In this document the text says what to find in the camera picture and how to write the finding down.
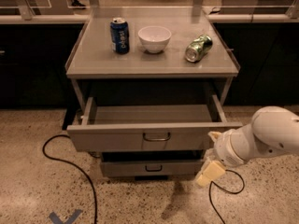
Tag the crushed green soda can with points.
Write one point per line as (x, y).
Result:
(198, 48)

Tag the white ceramic bowl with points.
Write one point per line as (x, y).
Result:
(154, 38)

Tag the black shoe in background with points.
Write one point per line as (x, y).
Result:
(77, 4)

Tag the grey top drawer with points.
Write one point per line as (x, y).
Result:
(121, 128)

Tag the grey lower drawer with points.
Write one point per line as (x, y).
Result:
(151, 163)

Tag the metal lower drawer handle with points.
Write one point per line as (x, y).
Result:
(153, 168)

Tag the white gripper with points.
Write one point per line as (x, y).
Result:
(228, 149)

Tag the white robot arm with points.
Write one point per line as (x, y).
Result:
(273, 131)

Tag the metal drawer handle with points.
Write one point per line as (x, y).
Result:
(153, 168)
(156, 137)

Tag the grey drawer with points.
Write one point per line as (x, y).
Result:
(151, 163)
(121, 128)

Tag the metal top drawer handle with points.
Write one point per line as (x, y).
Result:
(156, 137)

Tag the blue Pepsi can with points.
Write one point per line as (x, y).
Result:
(119, 31)

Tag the grey metal drawer cabinet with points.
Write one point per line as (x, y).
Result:
(142, 78)

